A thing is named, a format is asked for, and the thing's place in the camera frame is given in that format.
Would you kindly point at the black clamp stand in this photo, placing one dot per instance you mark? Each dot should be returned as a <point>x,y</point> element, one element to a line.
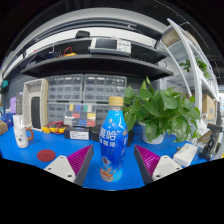
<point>210,143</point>

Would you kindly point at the yellow multimeter with red leads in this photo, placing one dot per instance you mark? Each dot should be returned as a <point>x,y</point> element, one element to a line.
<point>55,127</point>

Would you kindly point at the small black device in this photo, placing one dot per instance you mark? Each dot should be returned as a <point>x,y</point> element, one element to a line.
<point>82,34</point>

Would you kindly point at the dark grey upright box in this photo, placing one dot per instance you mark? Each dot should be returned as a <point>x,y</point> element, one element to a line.
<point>19,104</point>

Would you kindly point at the white shelf unit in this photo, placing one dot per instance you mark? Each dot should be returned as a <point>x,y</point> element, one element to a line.
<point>196,76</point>

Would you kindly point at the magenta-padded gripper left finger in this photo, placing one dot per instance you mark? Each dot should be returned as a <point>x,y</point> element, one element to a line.
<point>59,166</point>

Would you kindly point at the teal small object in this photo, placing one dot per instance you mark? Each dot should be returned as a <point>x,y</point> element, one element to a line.
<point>4,83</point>

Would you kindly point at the drawer cabinet with coloured contents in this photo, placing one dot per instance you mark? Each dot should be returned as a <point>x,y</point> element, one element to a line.
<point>81,115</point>

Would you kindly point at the grey oscilloscope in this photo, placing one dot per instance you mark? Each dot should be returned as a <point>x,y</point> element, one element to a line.
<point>110,46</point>

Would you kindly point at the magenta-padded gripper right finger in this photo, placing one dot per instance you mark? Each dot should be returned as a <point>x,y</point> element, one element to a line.
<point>165,166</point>

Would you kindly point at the green potted plant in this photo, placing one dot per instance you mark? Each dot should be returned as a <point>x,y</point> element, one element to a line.
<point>166,110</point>

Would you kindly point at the white rectangular block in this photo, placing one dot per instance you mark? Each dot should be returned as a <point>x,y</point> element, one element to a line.
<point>185,155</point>

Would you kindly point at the white spoon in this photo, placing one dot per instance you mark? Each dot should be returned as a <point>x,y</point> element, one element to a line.
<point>22,122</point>

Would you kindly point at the beige perforated storage tray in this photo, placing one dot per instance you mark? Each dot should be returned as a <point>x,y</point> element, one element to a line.
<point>28,90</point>

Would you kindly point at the flat black rectangular device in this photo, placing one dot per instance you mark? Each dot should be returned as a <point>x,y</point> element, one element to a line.
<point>35,113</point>

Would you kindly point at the blue box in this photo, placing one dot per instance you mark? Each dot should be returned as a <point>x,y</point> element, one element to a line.
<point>7,120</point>

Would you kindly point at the black workbench shelf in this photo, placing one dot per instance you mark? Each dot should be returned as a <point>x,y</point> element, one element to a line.
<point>96,65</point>

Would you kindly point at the black box with white label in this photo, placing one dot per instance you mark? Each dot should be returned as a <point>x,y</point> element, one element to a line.
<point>77,134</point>

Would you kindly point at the blue drink bottle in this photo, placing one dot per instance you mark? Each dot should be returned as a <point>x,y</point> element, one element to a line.
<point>113,143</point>

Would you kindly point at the small white cube box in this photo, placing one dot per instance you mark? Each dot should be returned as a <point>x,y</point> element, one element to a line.
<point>16,120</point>

